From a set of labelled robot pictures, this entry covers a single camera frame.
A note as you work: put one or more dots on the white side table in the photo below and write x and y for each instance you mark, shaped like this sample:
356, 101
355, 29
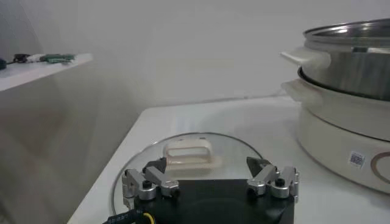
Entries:
30, 73

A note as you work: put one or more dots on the small white adapter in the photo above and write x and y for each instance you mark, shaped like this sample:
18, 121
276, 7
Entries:
35, 58

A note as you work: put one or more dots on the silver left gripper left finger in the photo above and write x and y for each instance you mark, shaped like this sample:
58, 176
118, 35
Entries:
161, 181

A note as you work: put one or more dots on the white electric cooker base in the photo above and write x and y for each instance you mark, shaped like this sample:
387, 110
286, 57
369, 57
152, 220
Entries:
338, 137

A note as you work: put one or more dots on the stainless steel steamer basket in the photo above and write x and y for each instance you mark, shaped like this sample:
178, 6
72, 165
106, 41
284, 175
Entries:
350, 73

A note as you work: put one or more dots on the green circuit board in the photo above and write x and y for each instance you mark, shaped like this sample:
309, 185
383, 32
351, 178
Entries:
58, 58

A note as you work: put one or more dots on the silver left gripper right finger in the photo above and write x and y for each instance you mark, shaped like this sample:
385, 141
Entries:
265, 179

